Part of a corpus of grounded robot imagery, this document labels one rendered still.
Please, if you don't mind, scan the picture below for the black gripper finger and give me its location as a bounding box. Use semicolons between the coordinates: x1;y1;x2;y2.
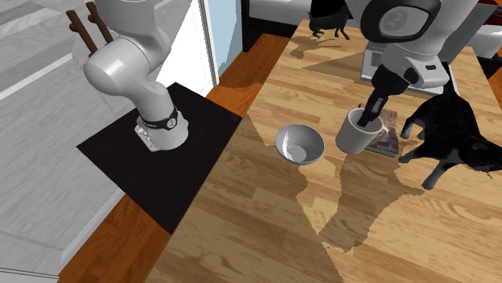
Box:
356;90;389;128

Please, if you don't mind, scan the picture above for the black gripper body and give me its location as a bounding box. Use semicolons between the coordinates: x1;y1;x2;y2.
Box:
369;64;412;100

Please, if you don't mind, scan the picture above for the white mug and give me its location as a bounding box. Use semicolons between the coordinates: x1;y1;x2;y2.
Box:
335;108;389;155

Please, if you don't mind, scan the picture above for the flat grey white device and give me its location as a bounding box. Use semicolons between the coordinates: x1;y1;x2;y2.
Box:
360;42;461;97

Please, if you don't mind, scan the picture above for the brown patterned book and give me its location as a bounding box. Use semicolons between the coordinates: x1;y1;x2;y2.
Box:
364;109;399;158

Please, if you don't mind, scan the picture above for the black cat figure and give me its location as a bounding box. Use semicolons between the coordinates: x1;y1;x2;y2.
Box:
397;61;502;191

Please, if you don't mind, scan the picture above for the white bowl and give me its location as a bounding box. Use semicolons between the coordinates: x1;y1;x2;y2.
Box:
274;123;326;166

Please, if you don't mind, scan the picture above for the small black animal figure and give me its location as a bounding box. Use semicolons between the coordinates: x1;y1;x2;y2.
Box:
307;0;352;41

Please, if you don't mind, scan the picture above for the white framed glass door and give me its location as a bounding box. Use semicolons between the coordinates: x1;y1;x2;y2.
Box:
154;0;245;97

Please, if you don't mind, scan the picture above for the black robot stand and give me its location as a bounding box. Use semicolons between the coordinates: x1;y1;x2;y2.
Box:
76;81;244;236

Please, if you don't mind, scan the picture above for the brown wooden stick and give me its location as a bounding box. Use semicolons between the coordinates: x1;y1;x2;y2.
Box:
84;1;115;45
65;9;99;56

